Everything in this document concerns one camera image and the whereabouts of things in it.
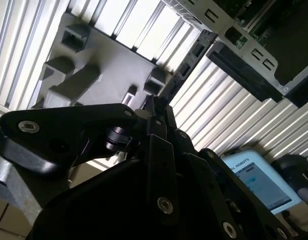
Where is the dark RAM stick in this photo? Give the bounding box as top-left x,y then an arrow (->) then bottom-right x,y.
153,28 -> 219,100

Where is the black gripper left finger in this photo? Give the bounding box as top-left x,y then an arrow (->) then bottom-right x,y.
0,96 -> 181,226

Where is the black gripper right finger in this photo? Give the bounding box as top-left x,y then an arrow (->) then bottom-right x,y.
163,99 -> 295,240

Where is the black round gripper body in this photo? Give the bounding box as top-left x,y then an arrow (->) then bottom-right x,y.
28,158 -> 221,240

